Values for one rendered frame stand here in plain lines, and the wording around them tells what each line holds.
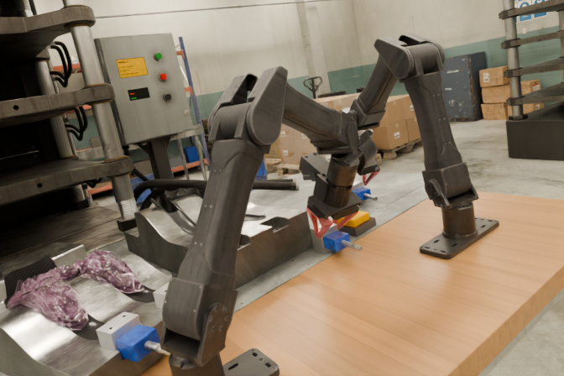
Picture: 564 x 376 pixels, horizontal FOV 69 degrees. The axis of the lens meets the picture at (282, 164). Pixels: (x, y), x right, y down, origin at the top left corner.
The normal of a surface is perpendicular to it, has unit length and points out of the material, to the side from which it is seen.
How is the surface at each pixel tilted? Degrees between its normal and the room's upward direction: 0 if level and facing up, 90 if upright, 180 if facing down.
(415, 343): 0
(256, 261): 90
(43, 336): 28
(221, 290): 90
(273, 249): 90
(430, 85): 80
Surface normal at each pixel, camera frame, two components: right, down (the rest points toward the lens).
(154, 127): 0.65, 0.02
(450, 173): 0.32, -0.07
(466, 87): -0.83, 0.25
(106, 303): 0.19, -0.90
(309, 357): -0.18, -0.97
